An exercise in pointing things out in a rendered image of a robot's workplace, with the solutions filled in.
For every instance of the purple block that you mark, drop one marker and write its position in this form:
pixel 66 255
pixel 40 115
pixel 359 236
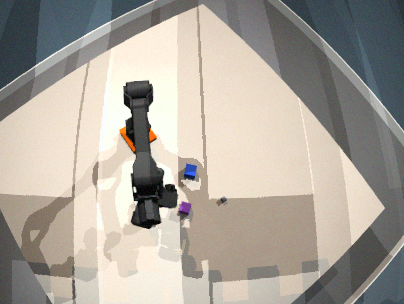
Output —
pixel 185 207

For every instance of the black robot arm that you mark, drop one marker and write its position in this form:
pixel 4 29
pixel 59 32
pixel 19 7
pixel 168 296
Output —
pixel 137 96

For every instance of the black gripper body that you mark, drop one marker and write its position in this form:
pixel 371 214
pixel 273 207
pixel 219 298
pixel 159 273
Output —
pixel 135 217

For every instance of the blue block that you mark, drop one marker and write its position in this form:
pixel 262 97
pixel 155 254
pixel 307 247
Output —
pixel 190 171

